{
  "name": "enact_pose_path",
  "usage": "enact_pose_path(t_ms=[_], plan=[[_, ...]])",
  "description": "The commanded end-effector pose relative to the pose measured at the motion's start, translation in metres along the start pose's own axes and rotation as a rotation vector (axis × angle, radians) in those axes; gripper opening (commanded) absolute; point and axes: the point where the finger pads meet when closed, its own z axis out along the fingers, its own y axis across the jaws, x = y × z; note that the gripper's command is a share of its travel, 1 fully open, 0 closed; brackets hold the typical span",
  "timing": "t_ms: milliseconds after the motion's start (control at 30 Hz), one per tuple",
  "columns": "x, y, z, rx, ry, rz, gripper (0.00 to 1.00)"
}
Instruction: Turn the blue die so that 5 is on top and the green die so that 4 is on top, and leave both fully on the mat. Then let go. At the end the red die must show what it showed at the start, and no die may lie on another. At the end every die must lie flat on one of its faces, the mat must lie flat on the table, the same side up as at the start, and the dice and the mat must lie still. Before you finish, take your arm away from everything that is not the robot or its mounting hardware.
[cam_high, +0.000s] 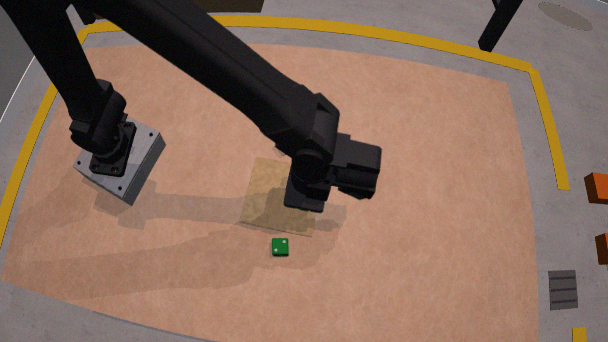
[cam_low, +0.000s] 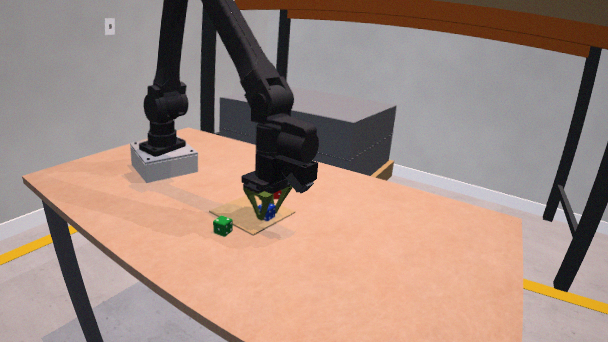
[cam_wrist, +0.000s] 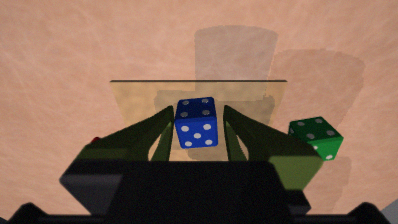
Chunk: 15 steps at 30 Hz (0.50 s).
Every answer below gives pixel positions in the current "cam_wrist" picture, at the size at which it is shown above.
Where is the tan flat mat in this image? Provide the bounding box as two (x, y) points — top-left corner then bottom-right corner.
(109, 80), (288, 161)

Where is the green die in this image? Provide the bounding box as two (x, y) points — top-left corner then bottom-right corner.
(288, 116), (344, 161)

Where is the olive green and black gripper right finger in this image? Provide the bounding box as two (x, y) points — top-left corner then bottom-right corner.
(223, 105), (324, 191)

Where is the blue die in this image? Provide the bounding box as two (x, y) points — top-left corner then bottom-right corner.
(174, 97), (218, 149)

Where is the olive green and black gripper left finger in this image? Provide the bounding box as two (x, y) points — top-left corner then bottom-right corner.
(72, 105), (175, 162)

